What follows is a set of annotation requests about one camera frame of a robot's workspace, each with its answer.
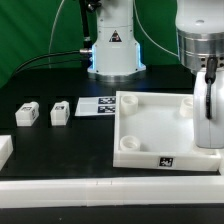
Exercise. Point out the white square tabletop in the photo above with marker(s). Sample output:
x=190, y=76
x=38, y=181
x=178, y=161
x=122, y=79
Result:
x=155, y=131

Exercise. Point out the green backdrop curtain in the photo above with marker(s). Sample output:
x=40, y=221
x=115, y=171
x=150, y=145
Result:
x=29, y=28

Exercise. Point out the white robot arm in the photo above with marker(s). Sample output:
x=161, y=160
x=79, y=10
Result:
x=115, y=56

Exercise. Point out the white sheet with markers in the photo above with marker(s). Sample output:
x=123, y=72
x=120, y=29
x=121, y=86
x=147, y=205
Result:
x=96, y=106

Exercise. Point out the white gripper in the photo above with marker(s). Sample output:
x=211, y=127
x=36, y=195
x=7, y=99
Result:
x=209, y=133

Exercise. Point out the white U-shaped obstacle fence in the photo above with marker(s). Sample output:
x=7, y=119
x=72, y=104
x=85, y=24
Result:
x=112, y=191

